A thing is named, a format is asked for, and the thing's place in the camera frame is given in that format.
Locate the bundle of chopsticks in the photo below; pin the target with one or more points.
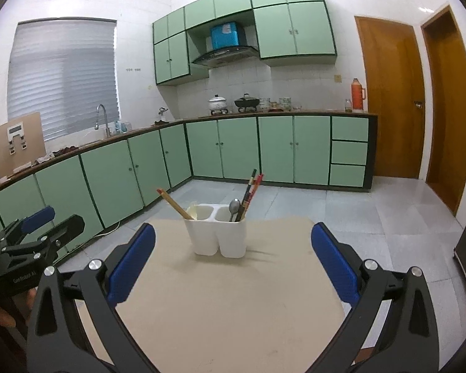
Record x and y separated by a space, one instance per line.
256 186

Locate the drinking glasses by faucet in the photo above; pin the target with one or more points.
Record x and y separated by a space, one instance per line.
123 126

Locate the black chopstick silver band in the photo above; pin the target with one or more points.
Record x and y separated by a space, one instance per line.
248 188

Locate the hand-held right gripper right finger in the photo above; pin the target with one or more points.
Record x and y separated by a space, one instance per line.
334 264

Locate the white two-compartment utensil holder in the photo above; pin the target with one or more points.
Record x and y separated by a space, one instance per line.
217 237

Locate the range hood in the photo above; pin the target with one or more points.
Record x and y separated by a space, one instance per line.
225 56

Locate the metal kitchen faucet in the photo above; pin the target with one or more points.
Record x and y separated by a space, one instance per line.
102 118

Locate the green lower kitchen cabinets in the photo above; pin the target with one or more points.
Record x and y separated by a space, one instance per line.
237 147

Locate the green upper kitchen cabinets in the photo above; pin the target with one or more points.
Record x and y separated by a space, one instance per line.
295 27

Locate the metal spoon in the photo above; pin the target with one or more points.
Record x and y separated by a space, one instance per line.
234 206

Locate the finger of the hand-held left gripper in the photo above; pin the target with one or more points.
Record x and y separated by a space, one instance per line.
39 217
68 227

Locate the brown wooden chopstick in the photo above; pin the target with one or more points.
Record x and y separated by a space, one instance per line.
178 203
173 203

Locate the row of glass jars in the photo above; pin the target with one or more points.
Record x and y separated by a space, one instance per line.
279 104

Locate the brown board with white devices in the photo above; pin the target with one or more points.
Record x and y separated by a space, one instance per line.
17 143

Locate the small glass jar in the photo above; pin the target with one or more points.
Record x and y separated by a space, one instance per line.
348 105

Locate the green kitchen cabinets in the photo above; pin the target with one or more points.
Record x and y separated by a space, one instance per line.
237 147
295 27

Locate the white cooking pot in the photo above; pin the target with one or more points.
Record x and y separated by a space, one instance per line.
217 104

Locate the black wok with lid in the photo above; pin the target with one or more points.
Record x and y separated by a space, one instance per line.
246 103

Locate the person's left hand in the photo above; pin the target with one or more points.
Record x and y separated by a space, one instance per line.
0 314

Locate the grey window blind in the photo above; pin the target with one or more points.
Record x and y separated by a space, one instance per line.
62 77

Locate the blue box in hood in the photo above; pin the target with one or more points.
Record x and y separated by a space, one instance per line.
226 35

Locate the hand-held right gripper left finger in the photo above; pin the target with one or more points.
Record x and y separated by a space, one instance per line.
134 260

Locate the orange thermos flask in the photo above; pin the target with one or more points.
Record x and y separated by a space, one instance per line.
358 95

